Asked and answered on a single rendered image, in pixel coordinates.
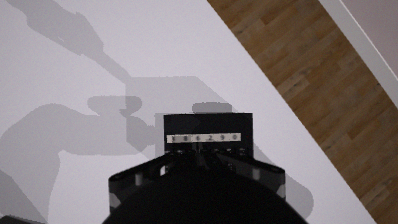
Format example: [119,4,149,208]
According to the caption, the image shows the black lighting desk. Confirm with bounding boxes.
[164,113,254,159]

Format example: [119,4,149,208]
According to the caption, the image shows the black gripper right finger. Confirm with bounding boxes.
[197,142,286,201]

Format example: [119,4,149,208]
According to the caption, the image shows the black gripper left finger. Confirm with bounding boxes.
[108,142,198,214]

